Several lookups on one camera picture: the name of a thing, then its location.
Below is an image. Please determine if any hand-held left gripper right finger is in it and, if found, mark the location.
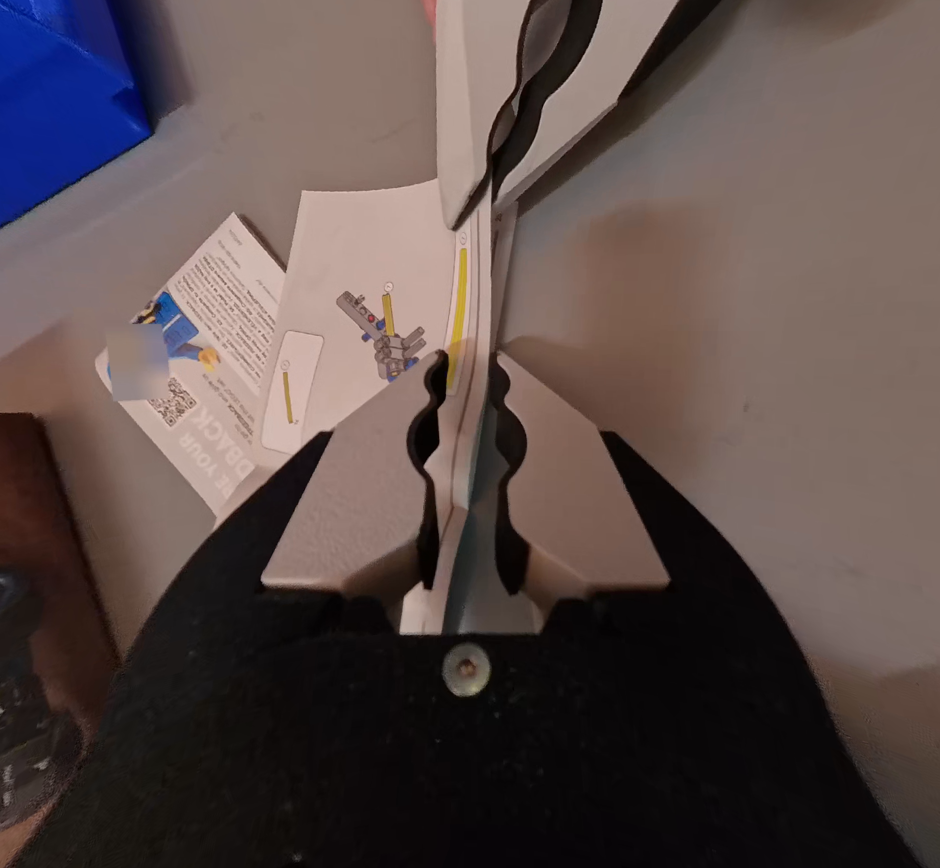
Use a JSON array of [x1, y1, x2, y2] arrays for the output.
[[491, 351, 671, 632]]

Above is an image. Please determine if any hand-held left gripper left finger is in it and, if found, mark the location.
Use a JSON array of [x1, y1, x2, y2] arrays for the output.
[[260, 350, 450, 635]]

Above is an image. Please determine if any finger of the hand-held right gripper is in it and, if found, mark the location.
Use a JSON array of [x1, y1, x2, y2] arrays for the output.
[[491, 0, 735, 211], [437, 0, 592, 232]]

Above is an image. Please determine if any lego instruction booklet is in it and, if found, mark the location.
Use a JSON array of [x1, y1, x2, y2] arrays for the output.
[[260, 179, 519, 637]]

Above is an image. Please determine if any white printed leaflet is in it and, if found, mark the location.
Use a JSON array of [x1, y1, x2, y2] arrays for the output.
[[95, 213, 289, 516]]

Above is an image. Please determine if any dark brown wooden furniture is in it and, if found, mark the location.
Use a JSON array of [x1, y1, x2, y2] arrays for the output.
[[0, 413, 122, 737]]

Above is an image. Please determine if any blue plastic bin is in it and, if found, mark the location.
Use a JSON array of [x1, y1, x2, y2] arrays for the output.
[[0, 0, 155, 226]]

